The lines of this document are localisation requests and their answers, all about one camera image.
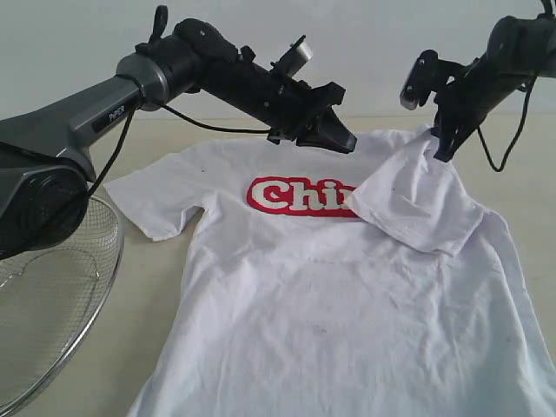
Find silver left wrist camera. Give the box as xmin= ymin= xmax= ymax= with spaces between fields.
xmin=271 ymin=35 xmax=313 ymax=78

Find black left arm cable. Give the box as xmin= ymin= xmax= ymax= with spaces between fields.
xmin=82 ymin=103 xmax=275 ymax=205

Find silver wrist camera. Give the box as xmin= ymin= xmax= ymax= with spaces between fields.
xmin=400 ymin=50 xmax=465 ymax=110
xmin=271 ymin=35 xmax=313 ymax=78

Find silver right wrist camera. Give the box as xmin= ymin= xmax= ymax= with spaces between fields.
xmin=400 ymin=50 xmax=465 ymax=110

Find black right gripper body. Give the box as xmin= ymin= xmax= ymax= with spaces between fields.
xmin=430 ymin=69 xmax=500 ymax=139

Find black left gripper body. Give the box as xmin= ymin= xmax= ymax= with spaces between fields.
xmin=267 ymin=83 xmax=346 ymax=146

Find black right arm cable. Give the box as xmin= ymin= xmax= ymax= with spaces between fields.
xmin=475 ymin=0 xmax=556 ymax=173

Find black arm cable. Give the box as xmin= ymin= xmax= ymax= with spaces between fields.
xmin=475 ymin=0 xmax=556 ymax=173
xmin=82 ymin=103 xmax=275 ymax=205

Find oval wire mesh basket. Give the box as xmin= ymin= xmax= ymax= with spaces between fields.
xmin=1 ymin=196 xmax=123 ymax=416

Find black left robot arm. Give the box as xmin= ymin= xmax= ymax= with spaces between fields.
xmin=1 ymin=5 xmax=356 ymax=259

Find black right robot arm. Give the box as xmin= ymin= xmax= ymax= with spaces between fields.
xmin=433 ymin=16 xmax=555 ymax=162

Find white t-shirt red logo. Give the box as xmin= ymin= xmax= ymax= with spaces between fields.
xmin=105 ymin=128 xmax=555 ymax=416

